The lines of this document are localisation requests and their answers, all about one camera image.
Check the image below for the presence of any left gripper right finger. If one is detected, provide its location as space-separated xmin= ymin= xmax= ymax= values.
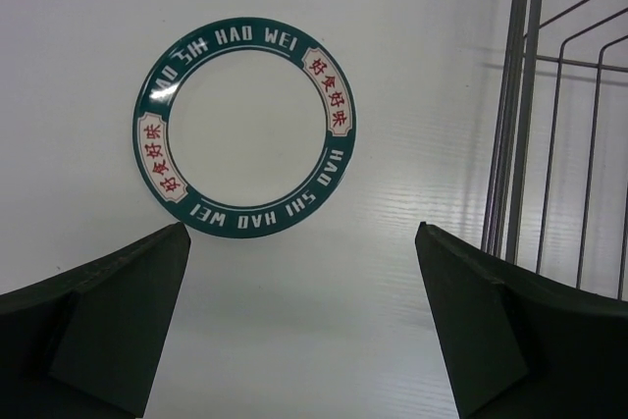
xmin=415 ymin=223 xmax=627 ymax=418

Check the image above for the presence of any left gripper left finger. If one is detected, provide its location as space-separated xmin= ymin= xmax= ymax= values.
xmin=1 ymin=224 xmax=190 ymax=418

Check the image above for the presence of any grey wire dish rack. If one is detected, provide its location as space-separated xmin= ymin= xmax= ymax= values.
xmin=481 ymin=0 xmax=627 ymax=300

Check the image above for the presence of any green rimmed plate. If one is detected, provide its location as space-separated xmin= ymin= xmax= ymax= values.
xmin=132 ymin=17 xmax=357 ymax=239

